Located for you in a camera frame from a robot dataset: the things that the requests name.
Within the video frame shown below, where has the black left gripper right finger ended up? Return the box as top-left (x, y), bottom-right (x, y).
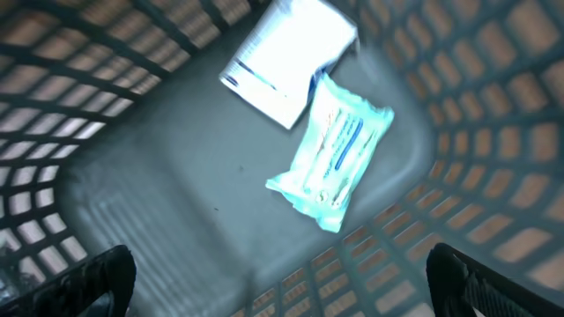
top-left (426, 242), bottom-right (563, 317)

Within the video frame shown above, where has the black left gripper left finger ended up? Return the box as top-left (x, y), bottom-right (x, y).
top-left (1, 245), bottom-right (137, 317)

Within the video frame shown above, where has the teal wet wipes pack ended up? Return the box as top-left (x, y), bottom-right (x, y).
top-left (265, 73), bottom-right (395, 233)

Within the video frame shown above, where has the white blue paper box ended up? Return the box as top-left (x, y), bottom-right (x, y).
top-left (219, 0), bottom-right (358, 129)

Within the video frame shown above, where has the grey plastic mesh basket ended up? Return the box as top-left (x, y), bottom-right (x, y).
top-left (1, 0), bottom-right (563, 316)

